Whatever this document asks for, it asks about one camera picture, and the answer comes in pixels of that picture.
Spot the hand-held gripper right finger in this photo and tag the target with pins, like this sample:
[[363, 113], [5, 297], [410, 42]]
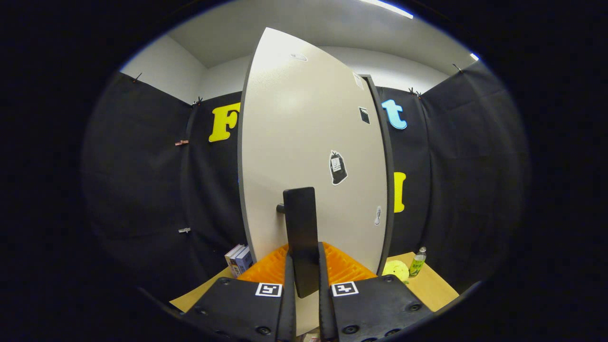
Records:
[[325, 308]]

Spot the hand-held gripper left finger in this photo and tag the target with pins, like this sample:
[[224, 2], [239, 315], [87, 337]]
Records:
[[289, 308]]

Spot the grey shoe cabinet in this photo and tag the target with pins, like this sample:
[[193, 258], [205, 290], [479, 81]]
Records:
[[390, 204]]

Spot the pale spine book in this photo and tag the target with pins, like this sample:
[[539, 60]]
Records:
[[233, 256]]

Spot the yellow crumpled packet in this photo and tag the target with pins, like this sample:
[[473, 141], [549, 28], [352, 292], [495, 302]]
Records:
[[395, 270]]

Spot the green drink bottle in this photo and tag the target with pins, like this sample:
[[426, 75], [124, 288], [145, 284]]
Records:
[[417, 265]]

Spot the black backdrop cloth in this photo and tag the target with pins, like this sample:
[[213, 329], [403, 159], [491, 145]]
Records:
[[137, 180]]

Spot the long ceiling light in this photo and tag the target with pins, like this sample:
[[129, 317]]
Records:
[[392, 8]]

